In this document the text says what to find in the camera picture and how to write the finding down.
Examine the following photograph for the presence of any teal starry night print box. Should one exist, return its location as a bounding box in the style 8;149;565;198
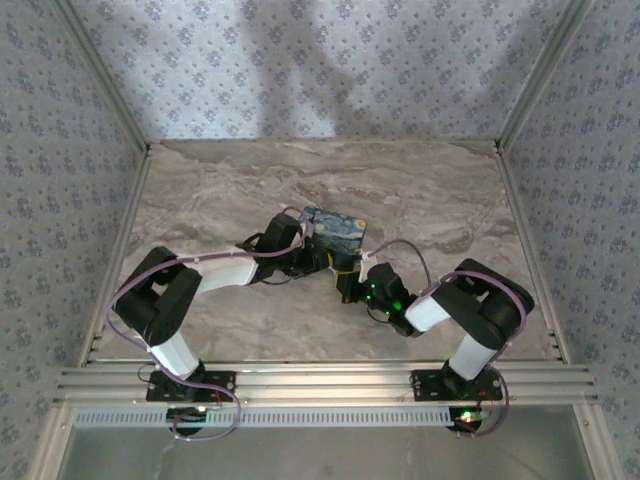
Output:
301;205;370;271

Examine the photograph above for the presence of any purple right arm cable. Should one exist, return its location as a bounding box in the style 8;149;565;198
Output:
358;238;529;439

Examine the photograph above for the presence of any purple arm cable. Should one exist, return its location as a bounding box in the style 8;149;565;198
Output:
107;209;321;441
358;238;529;439

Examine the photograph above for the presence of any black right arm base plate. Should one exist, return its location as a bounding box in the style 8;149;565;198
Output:
409;368;504;403

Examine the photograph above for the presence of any aluminium front mounting rail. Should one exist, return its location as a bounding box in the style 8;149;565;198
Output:
53;363;599;405

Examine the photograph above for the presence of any slotted grey cable duct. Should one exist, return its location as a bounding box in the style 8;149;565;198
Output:
73;405;464;430

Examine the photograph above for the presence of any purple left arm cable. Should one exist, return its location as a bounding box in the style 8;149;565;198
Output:
107;209;321;441

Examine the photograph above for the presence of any aluminium table side rail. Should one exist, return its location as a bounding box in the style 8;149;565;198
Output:
494;142;571;364
79;143;155;366

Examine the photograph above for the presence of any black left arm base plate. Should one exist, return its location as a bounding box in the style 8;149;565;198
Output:
145;368;238;403

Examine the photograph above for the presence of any aluminium frame corner post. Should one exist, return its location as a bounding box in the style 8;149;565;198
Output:
53;0;154;154
494;0;599;151

